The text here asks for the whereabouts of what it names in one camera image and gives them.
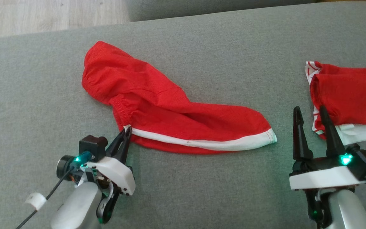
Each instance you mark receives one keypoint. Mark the red jersey with white sleeves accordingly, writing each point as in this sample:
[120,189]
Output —
[351,95]

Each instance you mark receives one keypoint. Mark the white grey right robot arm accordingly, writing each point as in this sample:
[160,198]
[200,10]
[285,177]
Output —
[348,210]

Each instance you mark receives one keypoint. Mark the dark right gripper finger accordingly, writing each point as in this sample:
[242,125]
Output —
[332,136]
[300,140]

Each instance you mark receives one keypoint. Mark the red shorts with white stripe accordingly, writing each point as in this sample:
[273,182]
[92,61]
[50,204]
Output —
[157,105]

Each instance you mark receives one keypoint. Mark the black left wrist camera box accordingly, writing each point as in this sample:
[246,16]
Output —
[91,147]

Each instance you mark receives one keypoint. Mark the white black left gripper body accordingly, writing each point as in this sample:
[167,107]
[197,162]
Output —
[116,175]

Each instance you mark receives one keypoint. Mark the grey sofa seat cushion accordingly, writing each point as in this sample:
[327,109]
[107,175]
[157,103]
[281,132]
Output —
[202,197]

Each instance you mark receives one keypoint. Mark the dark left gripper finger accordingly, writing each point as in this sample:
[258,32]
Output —
[115,144]
[125,148]

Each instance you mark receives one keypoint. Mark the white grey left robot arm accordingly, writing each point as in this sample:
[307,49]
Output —
[78,206]

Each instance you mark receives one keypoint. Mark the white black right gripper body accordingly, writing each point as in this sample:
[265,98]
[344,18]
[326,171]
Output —
[322,178]

